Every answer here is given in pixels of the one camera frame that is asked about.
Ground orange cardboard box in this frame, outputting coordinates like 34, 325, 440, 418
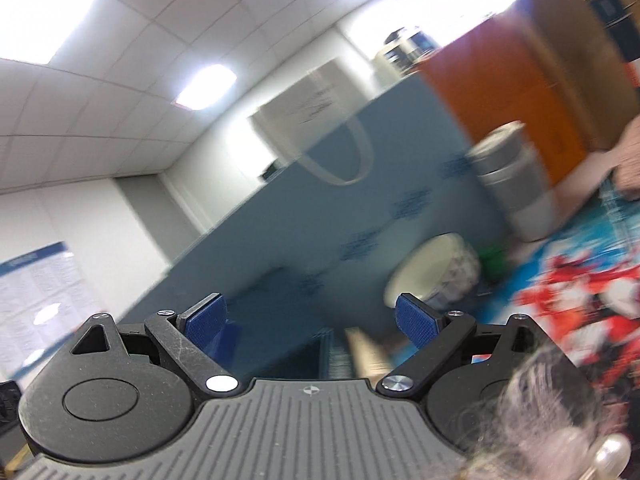
418, 13, 587, 185

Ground person's hand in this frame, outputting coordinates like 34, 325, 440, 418
613, 116, 640, 200

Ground white paper bag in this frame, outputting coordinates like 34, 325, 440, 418
250, 58, 374, 186

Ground colourful printed table mat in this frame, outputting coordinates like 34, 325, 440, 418
469, 170, 639, 391

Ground long blue carton right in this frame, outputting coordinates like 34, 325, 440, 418
125, 76, 510, 379

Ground white black patterned bowl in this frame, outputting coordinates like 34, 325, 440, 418
384, 233, 482, 314

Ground brown cardboard box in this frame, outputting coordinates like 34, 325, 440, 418
513, 0, 639, 151

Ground grey lidded canister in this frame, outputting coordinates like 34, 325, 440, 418
466, 120, 559, 242

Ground wall notice poster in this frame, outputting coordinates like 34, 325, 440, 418
0, 242, 102, 379

